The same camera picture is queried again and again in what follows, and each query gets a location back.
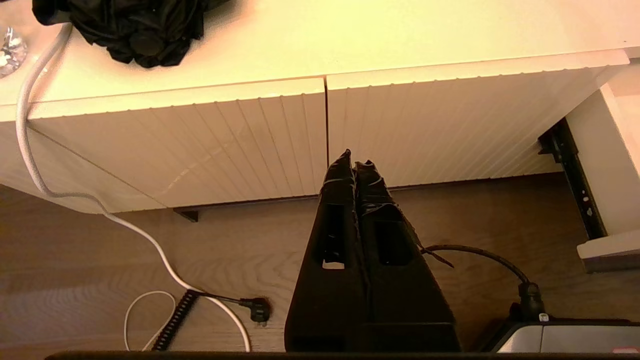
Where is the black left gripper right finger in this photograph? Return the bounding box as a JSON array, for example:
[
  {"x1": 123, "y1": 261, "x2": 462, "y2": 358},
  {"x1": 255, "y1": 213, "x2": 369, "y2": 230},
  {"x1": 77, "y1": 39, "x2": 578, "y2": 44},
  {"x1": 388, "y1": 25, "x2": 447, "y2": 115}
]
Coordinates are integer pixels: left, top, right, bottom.
[{"x1": 354, "y1": 160, "x2": 462, "y2": 352}]

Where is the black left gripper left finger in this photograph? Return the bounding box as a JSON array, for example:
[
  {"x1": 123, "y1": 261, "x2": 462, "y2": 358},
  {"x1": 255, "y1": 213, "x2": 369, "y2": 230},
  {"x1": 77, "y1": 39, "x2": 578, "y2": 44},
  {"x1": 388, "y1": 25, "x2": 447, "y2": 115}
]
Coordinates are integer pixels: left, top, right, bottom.
[{"x1": 284, "y1": 149, "x2": 372, "y2": 352}]

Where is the black drawer slide rail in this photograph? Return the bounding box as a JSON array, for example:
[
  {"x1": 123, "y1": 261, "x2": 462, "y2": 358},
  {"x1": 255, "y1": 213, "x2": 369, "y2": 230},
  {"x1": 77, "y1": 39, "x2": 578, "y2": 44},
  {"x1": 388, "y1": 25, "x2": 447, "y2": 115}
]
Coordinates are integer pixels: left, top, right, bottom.
[{"x1": 537, "y1": 117, "x2": 609, "y2": 241}]

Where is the white pull-out drawer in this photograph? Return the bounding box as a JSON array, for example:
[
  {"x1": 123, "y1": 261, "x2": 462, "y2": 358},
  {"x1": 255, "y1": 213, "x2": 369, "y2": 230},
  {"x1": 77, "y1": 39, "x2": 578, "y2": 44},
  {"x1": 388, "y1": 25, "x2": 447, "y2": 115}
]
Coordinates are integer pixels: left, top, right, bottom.
[{"x1": 565, "y1": 59, "x2": 640, "y2": 274}]

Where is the clear glass dish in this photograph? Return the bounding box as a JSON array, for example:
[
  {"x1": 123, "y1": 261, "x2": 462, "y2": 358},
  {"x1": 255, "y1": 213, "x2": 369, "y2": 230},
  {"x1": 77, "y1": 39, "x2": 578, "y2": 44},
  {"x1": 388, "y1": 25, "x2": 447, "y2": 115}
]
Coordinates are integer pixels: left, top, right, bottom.
[{"x1": 0, "y1": 26, "x2": 29, "y2": 79}]

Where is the black crumpled cloth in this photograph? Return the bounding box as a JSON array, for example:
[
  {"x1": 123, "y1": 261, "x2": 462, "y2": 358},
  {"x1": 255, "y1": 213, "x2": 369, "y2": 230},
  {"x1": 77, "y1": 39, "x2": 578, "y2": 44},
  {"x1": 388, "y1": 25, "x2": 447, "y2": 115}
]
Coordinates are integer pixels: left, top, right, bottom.
[{"x1": 32, "y1": 0, "x2": 233, "y2": 70}]

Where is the white TV cabinet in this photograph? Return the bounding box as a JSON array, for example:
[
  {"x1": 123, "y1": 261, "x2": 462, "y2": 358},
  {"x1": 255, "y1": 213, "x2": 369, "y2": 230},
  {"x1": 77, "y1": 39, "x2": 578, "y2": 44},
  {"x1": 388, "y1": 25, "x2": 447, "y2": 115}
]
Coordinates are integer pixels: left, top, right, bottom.
[{"x1": 0, "y1": 0, "x2": 640, "y2": 216}]

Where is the thick white cable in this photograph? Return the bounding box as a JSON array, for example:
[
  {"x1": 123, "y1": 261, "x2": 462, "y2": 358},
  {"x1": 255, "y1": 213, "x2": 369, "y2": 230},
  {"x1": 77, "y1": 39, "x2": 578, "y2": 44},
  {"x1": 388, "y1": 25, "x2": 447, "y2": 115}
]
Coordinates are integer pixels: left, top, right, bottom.
[{"x1": 15, "y1": 22, "x2": 252, "y2": 352}]

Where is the black floor cable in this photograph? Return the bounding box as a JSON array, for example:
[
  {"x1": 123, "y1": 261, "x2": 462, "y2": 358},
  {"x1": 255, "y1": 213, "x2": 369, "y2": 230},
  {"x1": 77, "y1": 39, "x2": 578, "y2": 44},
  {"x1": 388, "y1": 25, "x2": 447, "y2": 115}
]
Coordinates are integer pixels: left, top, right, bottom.
[{"x1": 422, "y1": 244, "x2": 547, "y2": 322}]

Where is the thin white cable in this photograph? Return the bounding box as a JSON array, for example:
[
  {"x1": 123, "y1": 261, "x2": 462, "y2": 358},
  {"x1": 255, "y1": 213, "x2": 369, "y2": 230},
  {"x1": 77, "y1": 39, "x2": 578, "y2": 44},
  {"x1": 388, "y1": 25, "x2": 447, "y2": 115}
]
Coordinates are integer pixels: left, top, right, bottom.
[{"x1": 123, "y1": 291, "x2": 178, "y2": 352}]

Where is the black coiled cable with plug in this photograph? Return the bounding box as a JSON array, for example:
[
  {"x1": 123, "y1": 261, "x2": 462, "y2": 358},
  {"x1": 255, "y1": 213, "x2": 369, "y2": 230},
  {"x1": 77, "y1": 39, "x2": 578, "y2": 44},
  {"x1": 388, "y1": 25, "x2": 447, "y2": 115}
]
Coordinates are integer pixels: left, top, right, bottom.
[{"x1": 151, "y1": 289, "x2": 273, "y2": 352}]

